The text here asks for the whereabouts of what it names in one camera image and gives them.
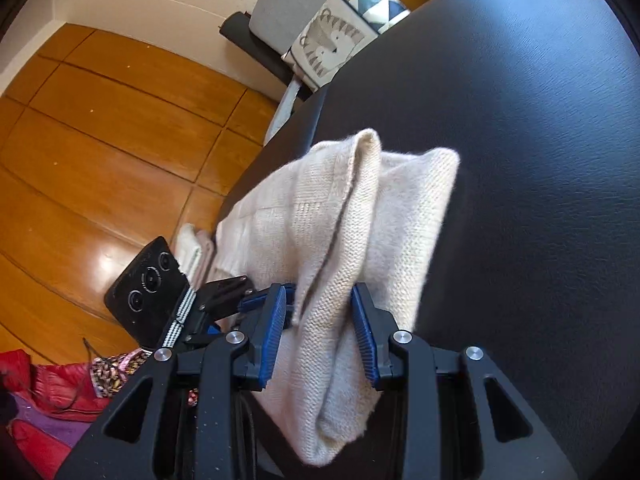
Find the red padded jacket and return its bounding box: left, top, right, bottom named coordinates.
left=0, top=350, right=111, bottom=480

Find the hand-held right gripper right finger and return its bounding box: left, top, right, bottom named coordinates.
left=351, top=284, right=581, bottom=480

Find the white ribbed cloth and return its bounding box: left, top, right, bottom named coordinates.
left=177, top=224, right=218, bottom=283

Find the tiger print cushion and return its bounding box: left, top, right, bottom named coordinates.
left=281, top=0, right=412, bottom=92

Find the patterned floral cloth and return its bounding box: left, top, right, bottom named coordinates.
left=90, top=351, right=153, bottom=396

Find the cream knit sweater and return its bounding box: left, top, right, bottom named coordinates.
left=215, top=128, right=461, bottom=467

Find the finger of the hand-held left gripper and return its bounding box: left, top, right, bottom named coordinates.
left=237, top=284, right=298, bottom=316

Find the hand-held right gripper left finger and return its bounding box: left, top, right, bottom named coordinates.
left=55, top=284, right=288, bottom=480

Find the patchwork sofa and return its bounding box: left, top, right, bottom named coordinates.
left=218, top=0, right=431, bottom=146

